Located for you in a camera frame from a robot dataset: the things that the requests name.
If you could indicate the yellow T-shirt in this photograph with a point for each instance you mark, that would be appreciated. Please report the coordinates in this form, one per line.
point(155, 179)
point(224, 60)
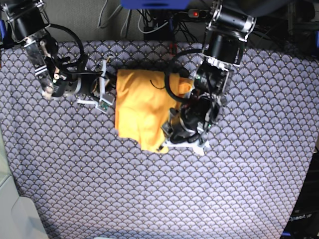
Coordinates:
point(142, 106)

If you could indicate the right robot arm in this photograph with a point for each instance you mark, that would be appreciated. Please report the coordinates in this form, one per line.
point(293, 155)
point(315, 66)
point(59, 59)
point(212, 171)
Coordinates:
point(27, 25)

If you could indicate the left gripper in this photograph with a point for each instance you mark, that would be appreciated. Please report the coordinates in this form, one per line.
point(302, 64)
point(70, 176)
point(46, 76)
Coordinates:
point(190, 125)

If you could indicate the blue fan-patterned table cloth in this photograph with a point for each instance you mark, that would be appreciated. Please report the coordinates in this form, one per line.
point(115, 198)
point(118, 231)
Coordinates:
point(86, 181)

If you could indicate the white bin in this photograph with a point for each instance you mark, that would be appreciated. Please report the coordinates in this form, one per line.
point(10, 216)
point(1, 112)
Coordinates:
point(19, 218)

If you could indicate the black OpenArm box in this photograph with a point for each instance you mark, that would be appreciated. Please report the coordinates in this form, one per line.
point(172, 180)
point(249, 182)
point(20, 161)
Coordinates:
point(304, 220)

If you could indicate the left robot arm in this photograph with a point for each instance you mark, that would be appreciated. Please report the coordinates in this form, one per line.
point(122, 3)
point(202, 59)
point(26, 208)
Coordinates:
point(229, 31)

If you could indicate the blue handled clamp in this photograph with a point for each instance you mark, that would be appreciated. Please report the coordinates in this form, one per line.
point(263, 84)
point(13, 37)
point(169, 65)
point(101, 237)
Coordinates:
point(171, 29)

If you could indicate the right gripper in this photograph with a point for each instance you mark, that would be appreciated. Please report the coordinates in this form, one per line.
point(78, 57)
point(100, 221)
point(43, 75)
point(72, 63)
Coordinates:
point(96, 85)

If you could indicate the blue box overhead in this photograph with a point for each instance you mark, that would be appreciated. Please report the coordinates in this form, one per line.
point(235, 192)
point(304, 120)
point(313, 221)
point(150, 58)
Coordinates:
point(155, 4)

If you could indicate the black power strip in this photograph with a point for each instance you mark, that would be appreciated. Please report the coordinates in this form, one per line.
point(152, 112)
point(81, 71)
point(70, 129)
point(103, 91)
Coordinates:
point(197, 13)

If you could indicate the red and black clamp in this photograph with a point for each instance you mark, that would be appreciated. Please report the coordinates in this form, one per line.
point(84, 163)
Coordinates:
point(173, 48)

